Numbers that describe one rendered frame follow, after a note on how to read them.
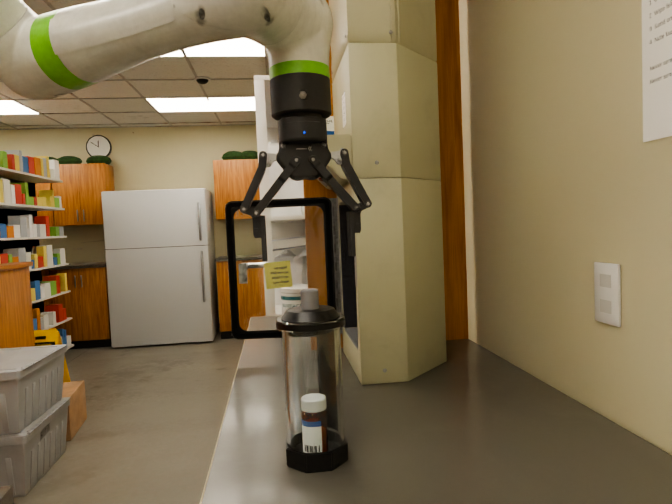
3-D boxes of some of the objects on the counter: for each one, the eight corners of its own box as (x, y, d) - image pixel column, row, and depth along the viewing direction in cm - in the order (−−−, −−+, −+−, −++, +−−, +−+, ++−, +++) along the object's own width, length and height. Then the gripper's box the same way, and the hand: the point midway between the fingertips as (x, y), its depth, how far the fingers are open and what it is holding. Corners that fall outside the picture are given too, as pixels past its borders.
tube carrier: (345, 434, 87) (340, 309, 86) (355, 463, 76) (349, 321, 75) (281, 440, 86) (275, 313, 84) (283, 470, 75) (276, 326, 74)
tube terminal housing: (426, 345, 152) (417, 82, 148) (467, 377, 119) (457, 42, 115) (343, 351, 149) (331, 83, 145) (361, 385, 117) (347, 42, 112)
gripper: (376, 122, 84) (382, 252, 85) (221, 126, 81) (229, 261, 82) (386, 112, 76) (392, 255, 77) (216, 115, 73) (225, 264, 74)
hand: (308, 251), depth 79 cm, fingers open, 13 cm apart
